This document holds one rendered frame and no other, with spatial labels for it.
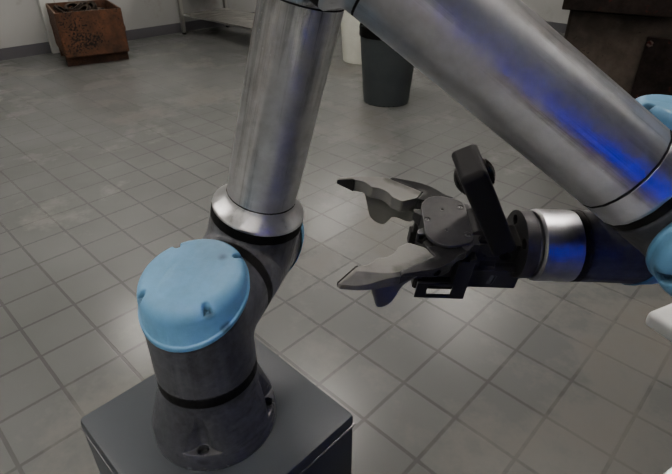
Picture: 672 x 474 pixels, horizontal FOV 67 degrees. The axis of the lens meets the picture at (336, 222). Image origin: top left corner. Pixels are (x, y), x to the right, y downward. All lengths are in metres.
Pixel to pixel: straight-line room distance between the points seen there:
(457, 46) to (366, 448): 1.40
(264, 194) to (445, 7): 0.32
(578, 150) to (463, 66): 0.09
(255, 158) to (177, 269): 0.14
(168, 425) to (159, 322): 0.15
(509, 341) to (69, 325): 1.66
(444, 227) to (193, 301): 0.26
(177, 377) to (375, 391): 1.24
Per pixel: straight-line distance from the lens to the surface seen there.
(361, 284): 0.46
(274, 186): 0.58
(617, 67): 3.52
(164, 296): 0.54
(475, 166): 0.46
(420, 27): 0.35
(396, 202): 0.54
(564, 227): 0.55
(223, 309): 0.53
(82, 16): 6.07
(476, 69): 0.35
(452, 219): 0.52
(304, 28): 0.51
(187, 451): 0.66
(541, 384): 1.91
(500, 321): 2.09
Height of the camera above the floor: 1.34
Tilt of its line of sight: 31 degrees down
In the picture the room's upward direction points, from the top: straight up
